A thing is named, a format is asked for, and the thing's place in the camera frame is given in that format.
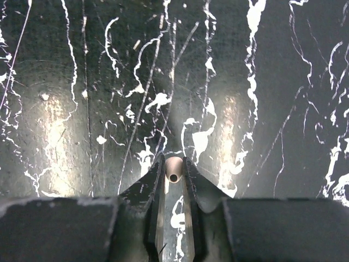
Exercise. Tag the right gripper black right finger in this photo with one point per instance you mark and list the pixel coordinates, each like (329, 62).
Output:
(222, 228)

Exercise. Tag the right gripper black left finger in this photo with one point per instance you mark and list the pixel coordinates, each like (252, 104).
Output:
(127, 227)

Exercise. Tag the beige earbud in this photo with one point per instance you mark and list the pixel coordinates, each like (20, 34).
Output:
(173, 168)

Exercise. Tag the black marbled table mat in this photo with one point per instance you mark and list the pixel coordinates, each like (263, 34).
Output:
(254, 93)

